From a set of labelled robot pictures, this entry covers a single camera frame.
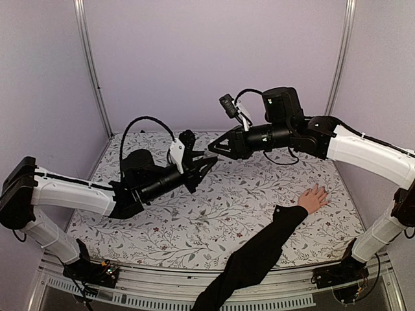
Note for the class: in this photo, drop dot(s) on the floral patterned table mat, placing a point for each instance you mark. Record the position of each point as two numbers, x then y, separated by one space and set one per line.
233 202

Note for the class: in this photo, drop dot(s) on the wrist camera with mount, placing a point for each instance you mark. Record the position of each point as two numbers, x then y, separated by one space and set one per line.
235 110
180 152

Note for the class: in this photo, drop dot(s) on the aluminium front rail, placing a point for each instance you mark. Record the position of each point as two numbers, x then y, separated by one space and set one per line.
152 288

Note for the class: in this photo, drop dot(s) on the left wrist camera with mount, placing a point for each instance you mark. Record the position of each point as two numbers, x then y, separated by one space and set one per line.
180 152

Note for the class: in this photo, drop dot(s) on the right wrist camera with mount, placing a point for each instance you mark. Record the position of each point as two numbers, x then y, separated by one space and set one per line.
235 110

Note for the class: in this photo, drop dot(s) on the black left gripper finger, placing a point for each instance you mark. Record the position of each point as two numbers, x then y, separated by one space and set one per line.
202 168
197 155

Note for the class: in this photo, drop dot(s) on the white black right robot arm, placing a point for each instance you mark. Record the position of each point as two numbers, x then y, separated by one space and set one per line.
326 137

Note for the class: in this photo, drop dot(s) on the aluminium frame post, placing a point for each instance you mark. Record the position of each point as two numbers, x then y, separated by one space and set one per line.
82 25
345 39

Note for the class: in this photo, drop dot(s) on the right aluminium frame post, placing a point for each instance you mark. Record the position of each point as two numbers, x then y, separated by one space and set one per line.
345 39

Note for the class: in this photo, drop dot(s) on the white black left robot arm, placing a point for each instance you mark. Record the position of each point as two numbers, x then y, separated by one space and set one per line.
29 186

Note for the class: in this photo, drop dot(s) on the left aluminium frame post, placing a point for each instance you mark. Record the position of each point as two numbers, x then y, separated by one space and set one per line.
82 25

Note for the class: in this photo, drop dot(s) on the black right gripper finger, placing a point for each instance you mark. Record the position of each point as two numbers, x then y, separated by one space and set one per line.
226 153
224 143

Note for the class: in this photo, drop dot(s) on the person's bare hand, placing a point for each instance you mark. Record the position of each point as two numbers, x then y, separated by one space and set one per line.
313 199

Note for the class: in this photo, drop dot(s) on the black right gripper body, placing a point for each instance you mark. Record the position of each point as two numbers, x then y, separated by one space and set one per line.
247 148

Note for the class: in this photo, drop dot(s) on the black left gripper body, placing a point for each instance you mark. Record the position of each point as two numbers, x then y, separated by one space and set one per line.
190 172

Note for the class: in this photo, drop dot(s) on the black sleeved forearm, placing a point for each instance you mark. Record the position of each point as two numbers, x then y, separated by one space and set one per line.
249 265

